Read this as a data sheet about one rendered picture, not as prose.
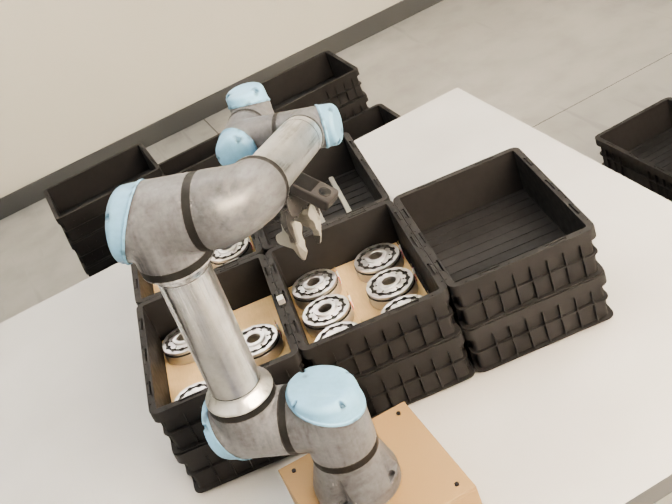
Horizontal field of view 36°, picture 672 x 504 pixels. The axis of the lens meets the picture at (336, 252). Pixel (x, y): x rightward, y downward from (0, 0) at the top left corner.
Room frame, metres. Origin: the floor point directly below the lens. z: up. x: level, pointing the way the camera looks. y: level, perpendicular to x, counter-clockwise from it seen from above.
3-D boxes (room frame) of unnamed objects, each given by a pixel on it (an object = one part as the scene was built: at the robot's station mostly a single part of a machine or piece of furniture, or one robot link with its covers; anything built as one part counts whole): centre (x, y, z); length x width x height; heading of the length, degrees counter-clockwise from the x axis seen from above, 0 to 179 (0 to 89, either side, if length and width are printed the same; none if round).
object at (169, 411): (1.75, 0.29, 0.92); 0.40 x 0.30 x 0.02; 2
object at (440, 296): (1.76, -0.01, 0.92); 0.40 x 0.30 x 0.02; 2
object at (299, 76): (3.62, -0.10, 0.37); 0.40 x 0.30 x 0.45; 103
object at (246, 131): (1.70, 0.07, 1.30); 0.11 x 0.11 x 0.08; 69
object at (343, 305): (1.75, 0.06, 0.86); 0.10 x 0.10 x 0.01
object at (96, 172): (3.45, 0.69, 0.37); 0.40 x 0.30 x 0.45; 103
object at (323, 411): (1.32, 0.11, 0.97); 0.13 x 0.12 x 0.14; 69
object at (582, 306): (1.77, -0.31, 0.76); 0.40 x 0.30 x 0.12; 2
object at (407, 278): (1.76, -0.08, 0.86); 0.10 x 0.10 x 0.01
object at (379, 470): (1.32, 0.11, 0.85); 0.15 x 0.15 x 0.10
